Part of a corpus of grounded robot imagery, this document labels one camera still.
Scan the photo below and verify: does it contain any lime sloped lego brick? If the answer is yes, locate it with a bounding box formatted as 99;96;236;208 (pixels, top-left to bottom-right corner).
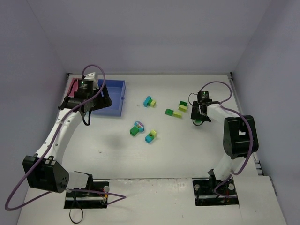
173;111;182;118
178;105;188;112

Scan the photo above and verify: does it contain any green four-stud lego brick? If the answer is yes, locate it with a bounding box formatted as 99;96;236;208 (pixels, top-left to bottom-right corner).
165;108;174;116

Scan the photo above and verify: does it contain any cyan flower-face lego piece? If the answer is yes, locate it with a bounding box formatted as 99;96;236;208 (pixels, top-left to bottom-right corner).
134;121;144;132

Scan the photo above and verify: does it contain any cyan lego brick of trio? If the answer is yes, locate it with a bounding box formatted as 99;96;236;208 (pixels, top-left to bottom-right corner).
145;133;155;143

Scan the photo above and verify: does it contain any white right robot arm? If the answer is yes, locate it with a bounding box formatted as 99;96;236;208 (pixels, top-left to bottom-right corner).
191;91;259;181

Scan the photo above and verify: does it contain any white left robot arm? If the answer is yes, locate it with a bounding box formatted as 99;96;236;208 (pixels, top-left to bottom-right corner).
22;79;112;193

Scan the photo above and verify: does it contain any pink plastic tray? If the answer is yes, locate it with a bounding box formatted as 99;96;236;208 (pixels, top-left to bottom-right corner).
67;78;78;97

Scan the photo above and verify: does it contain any purple-blue plastic tray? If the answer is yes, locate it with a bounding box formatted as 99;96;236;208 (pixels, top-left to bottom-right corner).
92;80;126;117

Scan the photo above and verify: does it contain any cyan long lego brick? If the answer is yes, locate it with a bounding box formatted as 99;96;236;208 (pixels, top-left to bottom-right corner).
143;96;152;107

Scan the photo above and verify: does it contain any green lego brick with number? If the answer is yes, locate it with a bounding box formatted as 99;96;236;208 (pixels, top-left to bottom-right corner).
129;126;139;136

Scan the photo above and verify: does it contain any lime lego brick on stack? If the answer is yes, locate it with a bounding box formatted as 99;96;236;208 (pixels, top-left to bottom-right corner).
150;100;156;107

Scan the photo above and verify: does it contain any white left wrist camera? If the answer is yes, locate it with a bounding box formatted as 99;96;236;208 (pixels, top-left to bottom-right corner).
84;72;99;90

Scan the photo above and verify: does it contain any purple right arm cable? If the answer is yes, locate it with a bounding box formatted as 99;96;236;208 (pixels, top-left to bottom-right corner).
199;81;255;200

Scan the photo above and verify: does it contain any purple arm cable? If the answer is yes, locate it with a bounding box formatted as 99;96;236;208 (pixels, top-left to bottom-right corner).
4;64;127;210
199;81;255;200

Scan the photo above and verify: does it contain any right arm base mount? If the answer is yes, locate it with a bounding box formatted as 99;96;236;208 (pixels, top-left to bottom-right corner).
192;169;239;207

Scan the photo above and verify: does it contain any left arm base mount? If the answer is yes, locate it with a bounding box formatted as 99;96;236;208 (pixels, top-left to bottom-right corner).
63;178;111;225

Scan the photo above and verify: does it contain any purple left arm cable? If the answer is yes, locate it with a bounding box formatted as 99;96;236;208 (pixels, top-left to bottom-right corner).
4;64;127;210

